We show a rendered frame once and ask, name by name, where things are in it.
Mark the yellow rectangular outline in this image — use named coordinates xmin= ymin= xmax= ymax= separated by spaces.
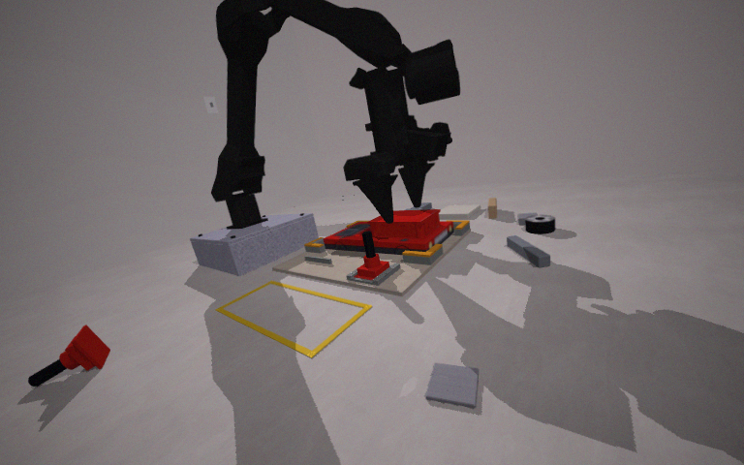
xmin=215 ymin=280 xmax=373 ymax=358

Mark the tan wooden block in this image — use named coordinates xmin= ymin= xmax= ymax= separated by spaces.
xmin=488 ymin=198 xmax=497 ymax=219

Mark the black tyre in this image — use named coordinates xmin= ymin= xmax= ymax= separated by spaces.
xmin=526 ymin=215 xmax=556 ymax=234

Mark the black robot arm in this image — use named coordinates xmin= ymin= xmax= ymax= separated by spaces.
xmin=211 ymin=0 xmax=460 ymax=229

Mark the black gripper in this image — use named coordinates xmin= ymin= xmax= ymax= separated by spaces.
xmin=343 ymin=108 xmax=438 ymax=224

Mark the grey rectangular bar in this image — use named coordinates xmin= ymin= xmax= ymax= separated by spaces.
xmin=507 ymin=235 xmax=550 ymax=268

